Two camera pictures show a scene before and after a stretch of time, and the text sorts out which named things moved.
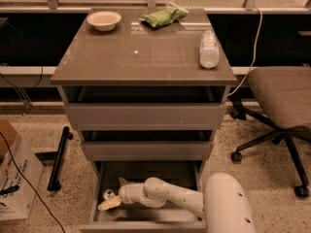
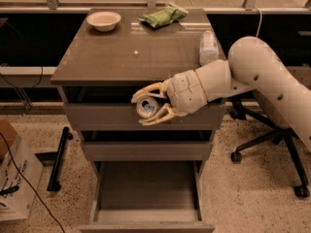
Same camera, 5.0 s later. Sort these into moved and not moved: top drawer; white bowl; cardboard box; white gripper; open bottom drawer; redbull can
Moved: redbull can; white gripper
Not moved: open bottom drawer; white bowl; cardboard box; top drawer
